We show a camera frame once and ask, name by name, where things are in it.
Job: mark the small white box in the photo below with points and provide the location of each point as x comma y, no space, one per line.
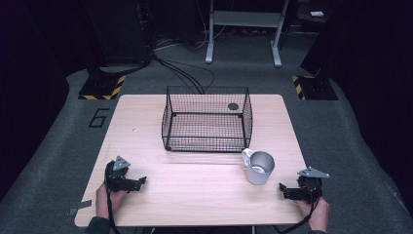
316,13

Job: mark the person's right hand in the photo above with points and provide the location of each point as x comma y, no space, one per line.
317,214

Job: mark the grey tape strip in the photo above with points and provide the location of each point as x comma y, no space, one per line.
79,207

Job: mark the grey metal stand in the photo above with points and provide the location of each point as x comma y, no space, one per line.
243,29

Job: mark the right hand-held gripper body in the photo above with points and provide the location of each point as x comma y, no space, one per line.
308,187

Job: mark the white cup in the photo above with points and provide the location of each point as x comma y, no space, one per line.
258,167

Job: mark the black stand base striped edge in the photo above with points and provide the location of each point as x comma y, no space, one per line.
102,87
313,87

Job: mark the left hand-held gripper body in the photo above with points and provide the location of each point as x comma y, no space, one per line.
117,177

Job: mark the person's left hand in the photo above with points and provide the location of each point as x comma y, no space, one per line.
105,201

